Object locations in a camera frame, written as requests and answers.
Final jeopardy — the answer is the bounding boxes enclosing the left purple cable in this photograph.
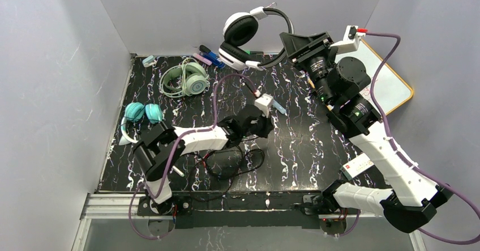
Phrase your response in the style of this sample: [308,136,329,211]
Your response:
[128,73,258,241]

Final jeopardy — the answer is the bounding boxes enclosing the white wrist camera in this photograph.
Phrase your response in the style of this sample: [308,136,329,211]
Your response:
[254,93,273,118]
[331,25,368,54]

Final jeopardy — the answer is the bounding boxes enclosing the green capped white marker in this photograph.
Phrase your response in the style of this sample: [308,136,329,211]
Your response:
[172,165,185,177]

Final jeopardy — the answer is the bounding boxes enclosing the white board orange frame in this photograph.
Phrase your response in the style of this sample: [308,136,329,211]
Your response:
[336,41,414,114]

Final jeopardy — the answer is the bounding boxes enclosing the black and white headphones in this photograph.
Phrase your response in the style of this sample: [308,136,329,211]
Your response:
[187,1,295,203]

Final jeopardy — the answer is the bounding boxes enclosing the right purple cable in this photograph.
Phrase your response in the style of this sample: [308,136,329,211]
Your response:
[339,32,480,245]

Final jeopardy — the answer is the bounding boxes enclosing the pink highlighter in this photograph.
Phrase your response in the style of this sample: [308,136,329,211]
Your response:
[192,53,212,66]

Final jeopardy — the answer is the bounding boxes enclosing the blue stapler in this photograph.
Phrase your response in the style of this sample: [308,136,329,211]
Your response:
[199,45,225,69]

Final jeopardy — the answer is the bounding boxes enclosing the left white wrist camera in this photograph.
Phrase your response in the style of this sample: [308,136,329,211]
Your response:
[254,93,273,118]

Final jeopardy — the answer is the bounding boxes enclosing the teal cat ear headphones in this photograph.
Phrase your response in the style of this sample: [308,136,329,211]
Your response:
[118,102,164,146]

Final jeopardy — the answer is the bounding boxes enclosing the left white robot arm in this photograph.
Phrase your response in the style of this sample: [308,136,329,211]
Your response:
[133,104,273,204]

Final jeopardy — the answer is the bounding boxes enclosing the small white red box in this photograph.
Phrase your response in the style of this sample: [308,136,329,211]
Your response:
[340,153,374,180]

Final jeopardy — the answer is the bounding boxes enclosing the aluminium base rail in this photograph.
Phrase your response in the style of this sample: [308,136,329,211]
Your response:
[73,191,426,251]

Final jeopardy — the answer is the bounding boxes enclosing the purple cable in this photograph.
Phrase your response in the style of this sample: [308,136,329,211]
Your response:
[339,32,480,245]
[128,73,258,241]

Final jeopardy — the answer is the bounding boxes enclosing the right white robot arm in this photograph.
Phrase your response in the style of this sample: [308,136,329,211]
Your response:
[280,32,452,233]

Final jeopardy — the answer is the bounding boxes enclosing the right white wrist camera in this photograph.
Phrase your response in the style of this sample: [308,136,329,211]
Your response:
[331,25,368,54]

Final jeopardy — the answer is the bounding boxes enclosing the small light blue eraser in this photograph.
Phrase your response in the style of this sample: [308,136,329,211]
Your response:
[142,56,156,67]

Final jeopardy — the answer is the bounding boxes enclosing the mint green gaming headphones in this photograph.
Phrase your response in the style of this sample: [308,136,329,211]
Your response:
[160,58,210,98]

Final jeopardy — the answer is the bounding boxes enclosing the light blue marker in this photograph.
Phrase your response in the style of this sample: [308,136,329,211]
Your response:
[272,100,288,116]

